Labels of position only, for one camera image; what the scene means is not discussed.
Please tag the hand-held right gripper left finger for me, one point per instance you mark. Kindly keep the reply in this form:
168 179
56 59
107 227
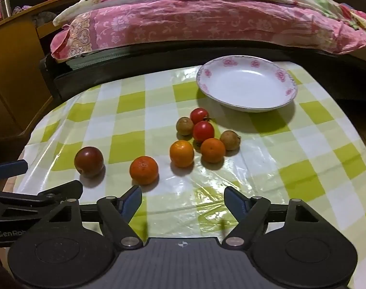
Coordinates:
134 200

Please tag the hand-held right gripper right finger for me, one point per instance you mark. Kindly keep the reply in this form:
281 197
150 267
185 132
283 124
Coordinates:
232 198

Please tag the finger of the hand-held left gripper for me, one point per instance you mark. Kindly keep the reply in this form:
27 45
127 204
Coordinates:
11 168
50 191

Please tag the orange mandarin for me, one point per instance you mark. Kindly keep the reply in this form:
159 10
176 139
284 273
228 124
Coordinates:
182 154
213 150
143 170

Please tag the dark red tomato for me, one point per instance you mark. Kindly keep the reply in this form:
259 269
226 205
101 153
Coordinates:
89 161

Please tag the brown longan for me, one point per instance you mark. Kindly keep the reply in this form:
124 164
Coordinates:
230 140
184 126

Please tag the red cherry tomato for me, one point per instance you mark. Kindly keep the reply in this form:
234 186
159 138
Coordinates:
203 132
200 115

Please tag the white floral rim plate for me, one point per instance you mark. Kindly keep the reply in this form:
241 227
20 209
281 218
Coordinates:
246 81

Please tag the green checkered tablecloth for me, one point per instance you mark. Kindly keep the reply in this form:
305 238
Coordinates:
291 171

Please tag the wooden cabinet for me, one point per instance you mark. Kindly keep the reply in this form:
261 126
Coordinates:
11 66

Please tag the grey-green mattress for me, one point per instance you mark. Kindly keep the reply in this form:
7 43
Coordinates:
95 59

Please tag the metal thermos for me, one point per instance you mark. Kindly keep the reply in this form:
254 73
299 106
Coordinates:
5 5

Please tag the pink floral blanket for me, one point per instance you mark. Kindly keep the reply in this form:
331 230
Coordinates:
170 24

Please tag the dark bed frame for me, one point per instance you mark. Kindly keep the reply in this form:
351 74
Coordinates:
170 56

